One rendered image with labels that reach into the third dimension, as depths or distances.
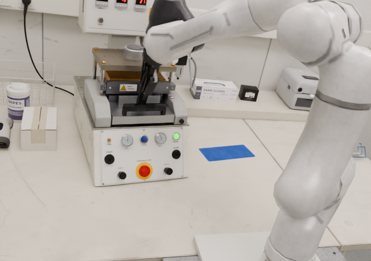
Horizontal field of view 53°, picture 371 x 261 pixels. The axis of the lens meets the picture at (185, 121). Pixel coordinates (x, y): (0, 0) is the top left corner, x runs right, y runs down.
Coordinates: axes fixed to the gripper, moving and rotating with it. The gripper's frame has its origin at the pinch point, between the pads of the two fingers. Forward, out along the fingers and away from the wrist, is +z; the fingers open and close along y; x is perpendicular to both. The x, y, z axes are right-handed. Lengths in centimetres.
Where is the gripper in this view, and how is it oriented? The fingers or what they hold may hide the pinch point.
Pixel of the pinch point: (142, 96)
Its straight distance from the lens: 128.3
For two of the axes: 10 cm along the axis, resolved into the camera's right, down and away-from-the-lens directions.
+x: 9.1, -0.3, 4.0
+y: 2.9, 7.4, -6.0
